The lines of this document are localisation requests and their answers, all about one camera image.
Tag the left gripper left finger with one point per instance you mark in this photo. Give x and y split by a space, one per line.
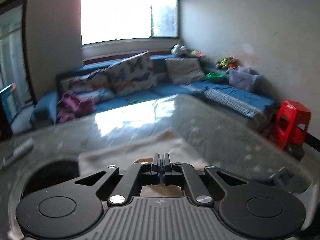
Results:
71 208

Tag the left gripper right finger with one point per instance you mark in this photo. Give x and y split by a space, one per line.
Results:
246 207

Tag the beige cloth garment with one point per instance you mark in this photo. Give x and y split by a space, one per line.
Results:
136 151

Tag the white remote control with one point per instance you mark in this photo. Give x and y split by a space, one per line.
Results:
18 152

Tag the red plastic stool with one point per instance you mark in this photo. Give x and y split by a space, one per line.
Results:
291 125

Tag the pink purple garment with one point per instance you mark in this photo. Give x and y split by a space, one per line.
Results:
71 107

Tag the blue sheet on sofa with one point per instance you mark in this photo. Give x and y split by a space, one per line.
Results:
248 104

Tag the blue white cabinet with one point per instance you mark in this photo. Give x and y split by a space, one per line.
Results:
10 102

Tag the low butterfly print pillow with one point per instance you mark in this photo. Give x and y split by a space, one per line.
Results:
95 86

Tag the blue sectional sofa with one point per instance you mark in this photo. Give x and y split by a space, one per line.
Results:
45 112

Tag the clear plastic storage box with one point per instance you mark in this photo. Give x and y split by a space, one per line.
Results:
244 78

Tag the green bowl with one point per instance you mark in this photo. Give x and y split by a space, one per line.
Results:
215 77

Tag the large butterfly print pillow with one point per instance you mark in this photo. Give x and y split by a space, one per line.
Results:
132 74

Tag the brown green plush toys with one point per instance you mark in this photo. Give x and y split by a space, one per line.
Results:
227 63

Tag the grey square cushion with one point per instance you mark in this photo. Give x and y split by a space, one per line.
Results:
184 70

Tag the panda plush toy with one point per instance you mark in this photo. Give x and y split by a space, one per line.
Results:
179 50

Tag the window with frame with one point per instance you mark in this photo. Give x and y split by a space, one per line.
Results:
111 20

